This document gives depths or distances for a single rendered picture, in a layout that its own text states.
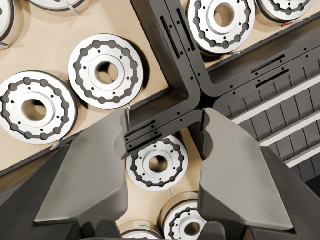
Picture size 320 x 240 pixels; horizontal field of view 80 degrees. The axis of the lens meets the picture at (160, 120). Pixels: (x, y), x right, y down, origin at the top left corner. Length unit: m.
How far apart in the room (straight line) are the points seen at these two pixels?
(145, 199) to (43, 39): 0.31
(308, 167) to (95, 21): 0.48
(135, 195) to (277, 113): 0.30
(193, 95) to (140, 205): 0.24
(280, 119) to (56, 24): 0.41
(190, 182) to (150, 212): 0.10
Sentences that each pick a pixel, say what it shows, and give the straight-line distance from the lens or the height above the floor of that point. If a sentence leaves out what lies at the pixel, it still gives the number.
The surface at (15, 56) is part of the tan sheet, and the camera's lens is 0.35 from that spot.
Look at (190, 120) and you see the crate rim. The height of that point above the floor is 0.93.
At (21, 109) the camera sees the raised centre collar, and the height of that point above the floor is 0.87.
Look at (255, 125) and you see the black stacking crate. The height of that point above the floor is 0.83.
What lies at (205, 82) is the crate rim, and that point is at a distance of 0.23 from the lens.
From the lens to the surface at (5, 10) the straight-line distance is 0.32.
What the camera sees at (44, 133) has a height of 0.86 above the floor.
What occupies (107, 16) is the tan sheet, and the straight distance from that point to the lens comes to 0.32.
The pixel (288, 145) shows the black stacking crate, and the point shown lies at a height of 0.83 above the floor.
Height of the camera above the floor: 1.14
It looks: 74 degrees down
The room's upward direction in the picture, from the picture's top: 146 degrees clockwise
